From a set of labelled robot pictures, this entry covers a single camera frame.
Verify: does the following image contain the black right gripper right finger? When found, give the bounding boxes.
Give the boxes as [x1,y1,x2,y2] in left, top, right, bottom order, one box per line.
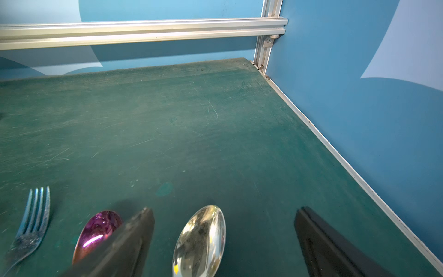
[294,207,393,277]

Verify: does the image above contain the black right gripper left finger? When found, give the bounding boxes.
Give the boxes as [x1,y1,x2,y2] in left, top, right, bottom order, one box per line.
[61,207,155,277]

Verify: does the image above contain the purple spoon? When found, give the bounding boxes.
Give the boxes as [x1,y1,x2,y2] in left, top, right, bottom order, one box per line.
[72,210,123,264]

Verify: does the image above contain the silver spoon pink handle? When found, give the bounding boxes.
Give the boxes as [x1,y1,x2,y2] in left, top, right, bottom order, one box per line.
[172,205,226,277]

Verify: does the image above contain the blue fork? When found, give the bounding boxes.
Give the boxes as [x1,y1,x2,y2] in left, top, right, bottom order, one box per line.
[1,187,51,277]

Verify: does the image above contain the right table edge rail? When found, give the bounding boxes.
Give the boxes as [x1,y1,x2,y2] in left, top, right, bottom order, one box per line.
[260,72,443,274]

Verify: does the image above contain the horizontal aluminium frame rail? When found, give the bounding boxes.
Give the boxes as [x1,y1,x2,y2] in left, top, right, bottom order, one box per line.
[1,17,288,51]

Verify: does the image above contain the right aluminium corner post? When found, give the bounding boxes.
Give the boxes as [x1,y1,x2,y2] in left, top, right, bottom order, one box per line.
[253,0,284,75]

